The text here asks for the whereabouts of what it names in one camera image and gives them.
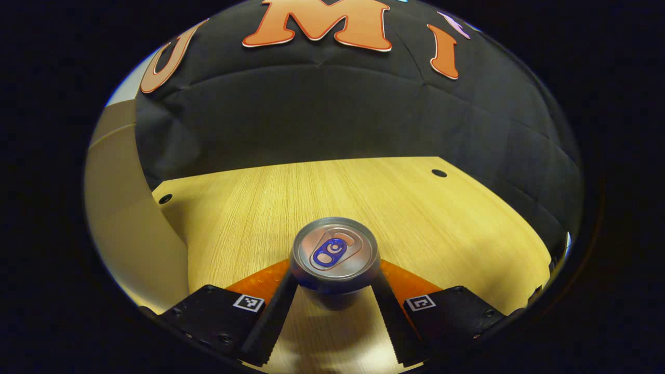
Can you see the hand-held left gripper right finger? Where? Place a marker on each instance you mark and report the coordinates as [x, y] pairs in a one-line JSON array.
[[397, 322]]

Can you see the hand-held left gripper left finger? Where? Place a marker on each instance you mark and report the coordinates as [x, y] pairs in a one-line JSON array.
[[270, 317]]

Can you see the blue silver pop can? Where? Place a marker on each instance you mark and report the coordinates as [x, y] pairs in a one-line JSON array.
[[335, 254]]

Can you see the wooden desktop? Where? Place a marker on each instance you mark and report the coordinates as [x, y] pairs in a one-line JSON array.
[[441, 223]]

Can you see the black backdrop cloth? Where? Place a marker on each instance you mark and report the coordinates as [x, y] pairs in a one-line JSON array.
[[337, 104]]

